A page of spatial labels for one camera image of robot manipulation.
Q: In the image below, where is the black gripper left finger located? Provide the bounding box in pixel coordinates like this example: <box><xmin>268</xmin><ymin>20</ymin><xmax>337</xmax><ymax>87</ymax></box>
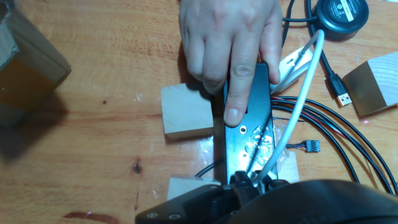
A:
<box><xmin>135</xmin><ymin>170</ymin><xmax>259</xmax><ymax>224</ymax></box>

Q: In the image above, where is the torn cardboard box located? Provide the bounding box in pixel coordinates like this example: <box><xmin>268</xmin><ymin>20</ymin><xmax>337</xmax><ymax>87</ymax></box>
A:
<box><xmin>0</xmin><ymin>1</ymin><xmax>72</xmax><ymax>127</ymax></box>

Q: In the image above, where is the person's hand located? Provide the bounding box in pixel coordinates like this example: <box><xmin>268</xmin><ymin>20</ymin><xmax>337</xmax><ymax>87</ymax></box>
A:
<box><xmin>178</xmin><ymin>0</ymin><xmax>284</xmax><ymax>128</ymax></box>

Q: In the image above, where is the black docking station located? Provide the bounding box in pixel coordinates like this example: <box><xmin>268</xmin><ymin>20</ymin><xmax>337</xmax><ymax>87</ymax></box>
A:
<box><xmin>223</xmin><ymin>62</ymin><xmax>279</xmax><ymax>185</ymax></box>

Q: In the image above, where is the varnished wooden board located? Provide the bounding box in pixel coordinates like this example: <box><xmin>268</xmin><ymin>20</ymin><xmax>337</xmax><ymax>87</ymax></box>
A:
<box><xmin>0</xmin><ymin>0</ymin><xmax>398</xmax><ymax>224</ymax></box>

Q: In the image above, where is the black coiled cable bundle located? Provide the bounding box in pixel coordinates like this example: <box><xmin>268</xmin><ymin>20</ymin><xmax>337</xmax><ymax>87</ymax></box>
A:
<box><xmin>195</xmin><ymin>96</ymin><xmax>398</xmax><ymax>195</ymax></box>

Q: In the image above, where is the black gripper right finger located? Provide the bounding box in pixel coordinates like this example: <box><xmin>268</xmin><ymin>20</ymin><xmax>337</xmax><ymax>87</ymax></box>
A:
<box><xmin>217</xmin><ymin>179</ymin><xmax>398</xmax><ymax>224</ymax></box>

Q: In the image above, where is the black round puck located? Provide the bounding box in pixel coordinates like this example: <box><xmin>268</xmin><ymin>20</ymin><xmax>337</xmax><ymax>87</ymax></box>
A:
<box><xmin>312</xmin><ymin>0</ymin><xmax>370</xmax><ymax>41</ymax></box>

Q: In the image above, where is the white USB drive with cord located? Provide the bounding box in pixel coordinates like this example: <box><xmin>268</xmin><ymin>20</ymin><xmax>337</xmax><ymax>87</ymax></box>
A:
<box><xmin>252</xmin><ymin>29</ymin><xmax>326</xmax><ymax>185</ymax></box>

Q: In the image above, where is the black USB plug cable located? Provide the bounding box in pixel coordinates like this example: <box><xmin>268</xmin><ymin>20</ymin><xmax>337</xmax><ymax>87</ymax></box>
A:
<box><xmin>306</xmin><ymin>0</ymin><xmax>353</xmax><ymax>108</ymax></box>

